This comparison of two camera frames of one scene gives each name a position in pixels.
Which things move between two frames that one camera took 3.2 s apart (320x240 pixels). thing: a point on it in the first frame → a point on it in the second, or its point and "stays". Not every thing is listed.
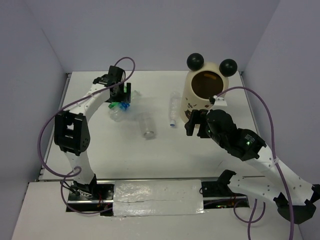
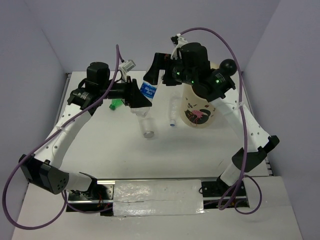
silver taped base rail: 131,197 stays
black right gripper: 194,118 → 160,61
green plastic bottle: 111,105 stays
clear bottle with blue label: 116,113 → 150,91
